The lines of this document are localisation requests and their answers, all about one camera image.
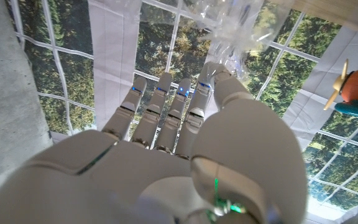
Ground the printed window forest backdrop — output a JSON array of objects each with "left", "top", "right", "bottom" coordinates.
[{"left": 6, "top": 0, "right": 358, "bottom": 224}]

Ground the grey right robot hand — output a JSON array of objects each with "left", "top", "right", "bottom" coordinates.
[{"left": 0, "top": 61, "right": 309, "bottom": 224}]

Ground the clear plastic wrap sheet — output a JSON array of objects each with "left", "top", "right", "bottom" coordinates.
[{"left": 178, "top": 0, "right": 291, "bottom": 82}]

